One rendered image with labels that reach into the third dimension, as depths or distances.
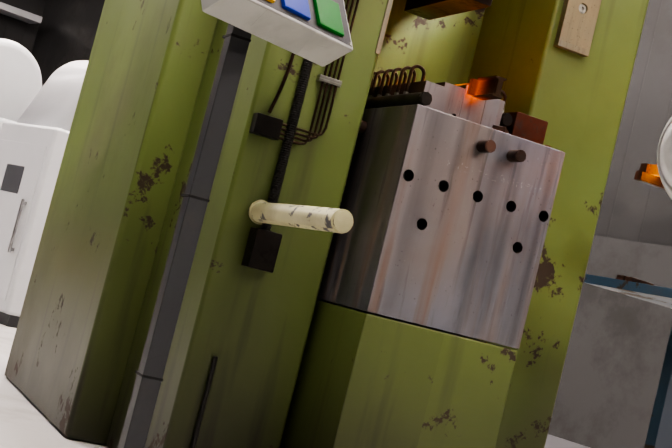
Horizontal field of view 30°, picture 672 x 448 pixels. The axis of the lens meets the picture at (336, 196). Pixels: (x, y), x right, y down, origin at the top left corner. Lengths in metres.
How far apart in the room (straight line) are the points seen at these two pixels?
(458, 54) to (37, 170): 2.92
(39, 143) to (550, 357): 3.34
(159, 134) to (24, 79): 4.26
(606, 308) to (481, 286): 3.62
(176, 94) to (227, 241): 0.55
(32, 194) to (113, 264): 2.74
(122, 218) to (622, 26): 1.30
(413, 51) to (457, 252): 0.74
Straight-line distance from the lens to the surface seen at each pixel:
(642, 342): 6.15
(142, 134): 3.10
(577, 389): 6.35
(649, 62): 6.56
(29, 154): 5.92
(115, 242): 3.08
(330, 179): 2.76
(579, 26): 3.06
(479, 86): 2.75
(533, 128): 2.84
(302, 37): 2.40
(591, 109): 3.09
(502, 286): 2.74
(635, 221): 6.33
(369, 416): 2.63
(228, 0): 2.26
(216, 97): 2.42
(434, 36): 3.27
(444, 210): 2.66
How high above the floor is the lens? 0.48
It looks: 4 degrees up
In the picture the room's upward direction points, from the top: 14 degrees clockwise
